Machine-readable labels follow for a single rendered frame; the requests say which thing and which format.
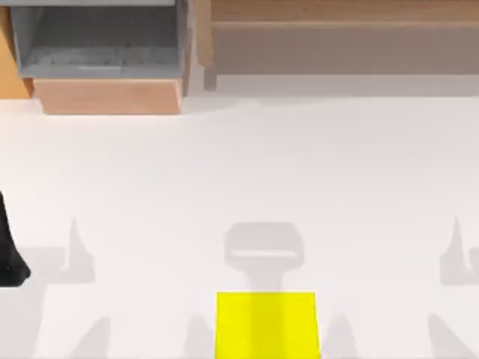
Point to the wooden open shelf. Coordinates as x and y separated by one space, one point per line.
337 41

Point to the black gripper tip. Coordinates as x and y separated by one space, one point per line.
8 258

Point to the pale wooden drawer front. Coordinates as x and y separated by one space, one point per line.
108 96

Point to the flat yellow square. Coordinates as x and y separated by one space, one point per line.
266 325

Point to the wooden cupboard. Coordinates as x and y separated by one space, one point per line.
11 63

